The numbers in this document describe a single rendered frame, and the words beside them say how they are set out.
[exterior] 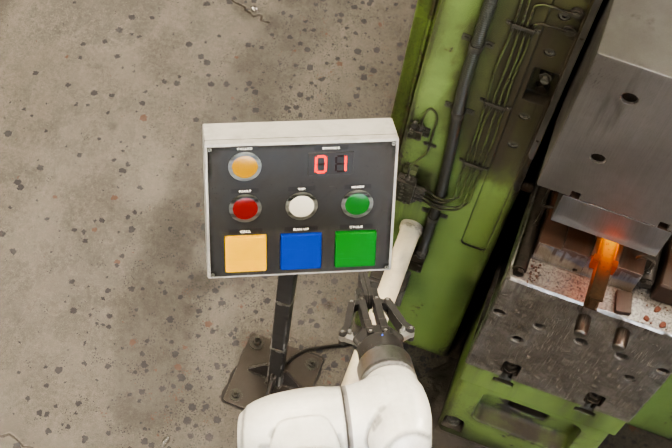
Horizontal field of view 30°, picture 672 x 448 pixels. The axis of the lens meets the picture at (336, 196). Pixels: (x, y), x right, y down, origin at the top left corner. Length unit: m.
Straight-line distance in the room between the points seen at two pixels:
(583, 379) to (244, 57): 1.54
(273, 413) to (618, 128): 0.70
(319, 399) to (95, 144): 1.83
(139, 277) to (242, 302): 0.28
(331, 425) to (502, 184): 0.83
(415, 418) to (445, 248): 0.99
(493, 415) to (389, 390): 1.25
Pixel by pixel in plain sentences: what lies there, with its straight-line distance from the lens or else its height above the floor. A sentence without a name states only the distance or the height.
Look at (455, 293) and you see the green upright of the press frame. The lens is 2.98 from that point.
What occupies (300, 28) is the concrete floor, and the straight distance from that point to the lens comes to 3.80.
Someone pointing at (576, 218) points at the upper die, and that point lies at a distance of 2.29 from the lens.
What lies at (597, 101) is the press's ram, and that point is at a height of 1.45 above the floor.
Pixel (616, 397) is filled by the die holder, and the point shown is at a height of 0.57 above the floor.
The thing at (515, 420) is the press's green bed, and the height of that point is 0.16.
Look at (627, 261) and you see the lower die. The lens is 2.41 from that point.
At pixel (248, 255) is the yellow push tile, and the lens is 2.27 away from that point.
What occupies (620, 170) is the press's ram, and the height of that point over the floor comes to 1.29.
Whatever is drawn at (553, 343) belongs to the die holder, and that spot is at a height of 0.71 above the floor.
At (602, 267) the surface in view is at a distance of 2.36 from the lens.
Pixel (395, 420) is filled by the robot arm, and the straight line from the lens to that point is 1.86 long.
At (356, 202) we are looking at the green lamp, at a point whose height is 1.10.
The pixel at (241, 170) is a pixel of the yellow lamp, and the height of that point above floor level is 1.16.
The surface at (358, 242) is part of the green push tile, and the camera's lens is 2.28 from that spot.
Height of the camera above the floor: 3.04
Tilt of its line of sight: 61 degrees down
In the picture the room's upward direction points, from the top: 10 degrees clockwise
